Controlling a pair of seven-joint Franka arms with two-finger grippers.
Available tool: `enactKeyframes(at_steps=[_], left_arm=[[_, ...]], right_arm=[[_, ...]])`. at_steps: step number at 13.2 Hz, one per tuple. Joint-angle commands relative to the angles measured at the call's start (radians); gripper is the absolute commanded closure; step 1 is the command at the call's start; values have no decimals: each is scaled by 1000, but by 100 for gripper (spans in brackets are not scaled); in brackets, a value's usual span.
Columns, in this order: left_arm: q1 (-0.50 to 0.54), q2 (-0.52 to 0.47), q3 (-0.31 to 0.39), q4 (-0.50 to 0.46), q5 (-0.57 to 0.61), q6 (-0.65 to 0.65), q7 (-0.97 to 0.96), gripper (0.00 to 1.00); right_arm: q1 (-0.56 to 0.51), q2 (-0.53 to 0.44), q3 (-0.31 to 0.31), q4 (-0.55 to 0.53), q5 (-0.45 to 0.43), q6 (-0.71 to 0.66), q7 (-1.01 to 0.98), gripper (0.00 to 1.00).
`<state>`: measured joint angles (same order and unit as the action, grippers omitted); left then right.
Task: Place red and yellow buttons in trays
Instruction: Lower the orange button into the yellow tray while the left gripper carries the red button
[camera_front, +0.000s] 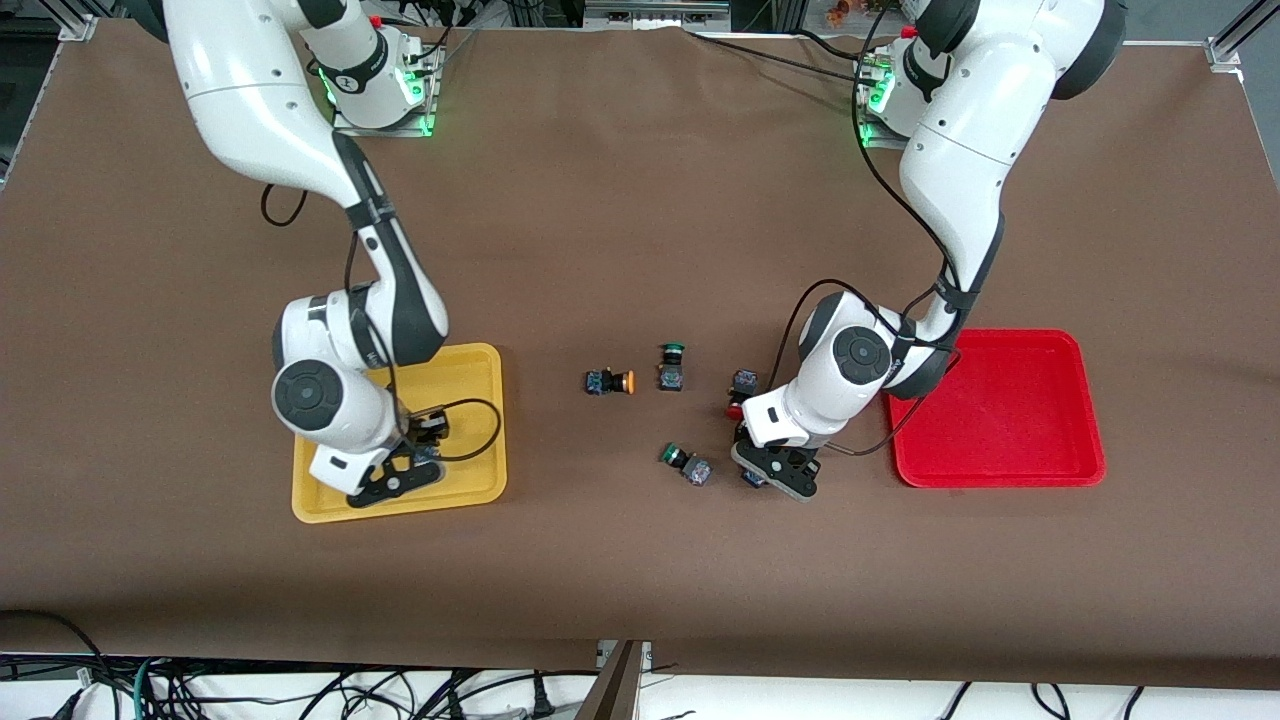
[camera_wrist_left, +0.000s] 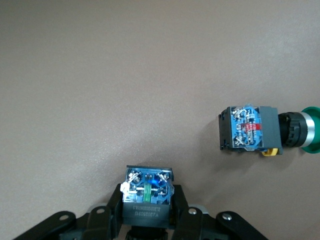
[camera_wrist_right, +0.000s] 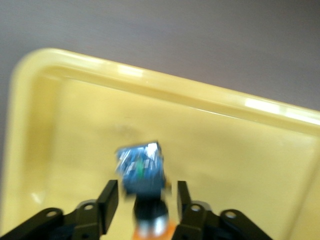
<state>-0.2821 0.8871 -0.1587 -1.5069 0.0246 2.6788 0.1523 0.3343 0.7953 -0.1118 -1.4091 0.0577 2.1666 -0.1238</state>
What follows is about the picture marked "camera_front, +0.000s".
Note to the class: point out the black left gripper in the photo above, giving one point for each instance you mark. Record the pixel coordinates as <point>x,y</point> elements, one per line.
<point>745,433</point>

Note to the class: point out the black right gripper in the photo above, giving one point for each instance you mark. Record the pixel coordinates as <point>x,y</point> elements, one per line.
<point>428,432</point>

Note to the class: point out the red push button switch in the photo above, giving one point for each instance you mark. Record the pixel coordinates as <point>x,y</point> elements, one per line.
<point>753,478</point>
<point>744,381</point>

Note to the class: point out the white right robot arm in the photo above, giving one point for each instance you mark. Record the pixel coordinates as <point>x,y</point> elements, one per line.
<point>260,90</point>

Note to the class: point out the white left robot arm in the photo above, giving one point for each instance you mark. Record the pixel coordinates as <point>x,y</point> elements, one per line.
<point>960,150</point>

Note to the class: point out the yellow plastic tray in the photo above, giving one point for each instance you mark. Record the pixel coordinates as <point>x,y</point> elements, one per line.
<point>470,400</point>

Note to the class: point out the brown table cover cloth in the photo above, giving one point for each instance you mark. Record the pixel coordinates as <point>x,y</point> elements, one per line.
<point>640,250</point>

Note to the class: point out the red plastic tray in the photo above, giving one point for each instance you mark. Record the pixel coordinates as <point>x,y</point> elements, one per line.
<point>1020,420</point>

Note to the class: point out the black power plug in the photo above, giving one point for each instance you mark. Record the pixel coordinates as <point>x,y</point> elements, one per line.
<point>542,700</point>

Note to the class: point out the green push button switch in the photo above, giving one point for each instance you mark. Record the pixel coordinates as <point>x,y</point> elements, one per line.
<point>670,378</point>
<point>697,471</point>

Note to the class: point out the aluminium profile post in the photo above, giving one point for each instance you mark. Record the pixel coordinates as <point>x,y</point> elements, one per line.
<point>612,690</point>

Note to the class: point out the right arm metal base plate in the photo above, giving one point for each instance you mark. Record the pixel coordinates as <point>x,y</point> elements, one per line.
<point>425,120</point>

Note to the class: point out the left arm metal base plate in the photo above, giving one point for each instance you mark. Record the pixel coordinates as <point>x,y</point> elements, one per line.
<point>870,140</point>

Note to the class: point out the grey metal rail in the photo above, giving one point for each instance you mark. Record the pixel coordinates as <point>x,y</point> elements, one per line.
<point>655,12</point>

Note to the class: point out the aluminium frame corner bracket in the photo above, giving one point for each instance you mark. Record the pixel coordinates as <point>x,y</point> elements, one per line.
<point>78,27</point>

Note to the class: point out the aluminium frame profile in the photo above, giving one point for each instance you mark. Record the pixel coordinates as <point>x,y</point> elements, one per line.
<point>1240,35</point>

